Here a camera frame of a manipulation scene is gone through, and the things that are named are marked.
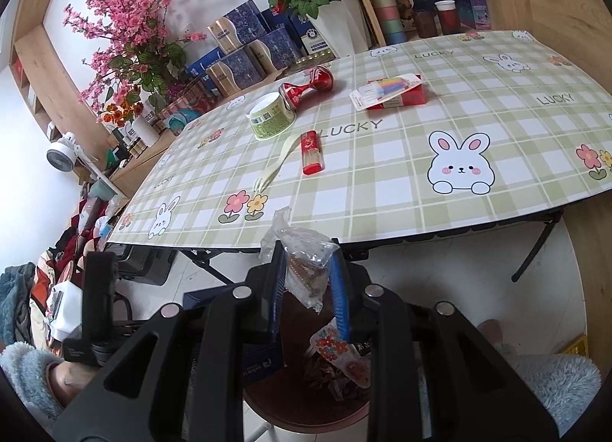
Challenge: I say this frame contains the red paper cup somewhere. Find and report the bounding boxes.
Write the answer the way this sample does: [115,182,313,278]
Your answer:
[434,0,462,35]

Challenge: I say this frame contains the rainbow card package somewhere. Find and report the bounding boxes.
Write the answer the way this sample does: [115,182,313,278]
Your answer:
[349,75,424,110]

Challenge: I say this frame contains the wooden sideboard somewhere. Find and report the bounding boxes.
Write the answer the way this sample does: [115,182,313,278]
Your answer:
[107,126,192,199]

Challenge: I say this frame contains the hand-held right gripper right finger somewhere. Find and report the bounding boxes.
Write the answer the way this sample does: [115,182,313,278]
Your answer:
[330,243,560,442]

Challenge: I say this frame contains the clear plastic bag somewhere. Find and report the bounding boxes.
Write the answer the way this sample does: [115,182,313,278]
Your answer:
[259,207,341,313]

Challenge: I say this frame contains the red lighter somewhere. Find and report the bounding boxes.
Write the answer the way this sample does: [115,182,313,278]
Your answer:
[300,131,326,176]

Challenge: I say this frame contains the pile of clothes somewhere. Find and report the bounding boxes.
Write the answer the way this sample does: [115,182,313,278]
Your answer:
[0,193,125,342]

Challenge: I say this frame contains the small blue purple box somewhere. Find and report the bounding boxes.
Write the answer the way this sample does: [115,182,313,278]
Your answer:
[454,0,493,31]

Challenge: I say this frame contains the gold foil tray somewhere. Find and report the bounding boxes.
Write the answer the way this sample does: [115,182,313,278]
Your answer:
[287,52,338,72]

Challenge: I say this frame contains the wicker planter basket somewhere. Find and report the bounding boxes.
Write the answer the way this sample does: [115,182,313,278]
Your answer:
[158,83,221,122]

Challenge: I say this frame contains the white vase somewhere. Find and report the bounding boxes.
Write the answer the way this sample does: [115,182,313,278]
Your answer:
[130,114,161,147]

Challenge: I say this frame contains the light blue fleece garment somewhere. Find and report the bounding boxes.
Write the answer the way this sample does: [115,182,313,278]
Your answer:
[478,320,603,428]

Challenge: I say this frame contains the brown trash bin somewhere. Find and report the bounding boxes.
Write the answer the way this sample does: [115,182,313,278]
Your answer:
[239,296,376,434]

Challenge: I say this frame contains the stack of blue gift boxes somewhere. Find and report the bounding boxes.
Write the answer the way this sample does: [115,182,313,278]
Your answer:
[186,0,335,96]

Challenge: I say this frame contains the crushed red can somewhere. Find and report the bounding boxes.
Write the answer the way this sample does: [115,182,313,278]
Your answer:
[278,65,334,113]

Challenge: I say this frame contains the dark brown jar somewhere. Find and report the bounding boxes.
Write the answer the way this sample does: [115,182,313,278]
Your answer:
[415,9,438,38]

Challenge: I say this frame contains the teal container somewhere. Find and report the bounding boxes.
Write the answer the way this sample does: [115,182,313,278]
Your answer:
[165,107,204,132]

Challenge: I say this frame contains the white desk fan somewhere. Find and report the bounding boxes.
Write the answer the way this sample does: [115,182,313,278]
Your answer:
[46,132,120,194]

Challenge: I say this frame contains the person's left forearm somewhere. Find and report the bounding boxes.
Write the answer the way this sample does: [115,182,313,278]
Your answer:
[0,341,96,424]

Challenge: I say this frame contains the red box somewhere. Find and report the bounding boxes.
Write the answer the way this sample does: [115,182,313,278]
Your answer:
[366,73,428,111]

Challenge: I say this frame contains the black folding table frame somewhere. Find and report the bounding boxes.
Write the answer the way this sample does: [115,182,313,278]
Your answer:
[107,210,565,285]

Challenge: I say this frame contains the yellow crate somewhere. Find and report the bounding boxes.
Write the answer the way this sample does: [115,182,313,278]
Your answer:
[555,334,589,357]

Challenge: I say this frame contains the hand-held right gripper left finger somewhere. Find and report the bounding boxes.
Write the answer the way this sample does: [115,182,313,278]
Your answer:
[52,240,290,442]

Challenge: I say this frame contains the pink blossom plant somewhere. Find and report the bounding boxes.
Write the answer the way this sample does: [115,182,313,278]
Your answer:
[62,0,206,113]

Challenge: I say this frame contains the white floral package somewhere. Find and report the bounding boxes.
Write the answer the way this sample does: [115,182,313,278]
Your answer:
[310,319,373,390]

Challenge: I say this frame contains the orange flower plant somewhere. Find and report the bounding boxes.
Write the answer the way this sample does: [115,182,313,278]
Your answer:
[98,96,144,127]

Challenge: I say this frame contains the black storage box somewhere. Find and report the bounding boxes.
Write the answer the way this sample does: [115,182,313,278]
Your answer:
[115,246,177,286]

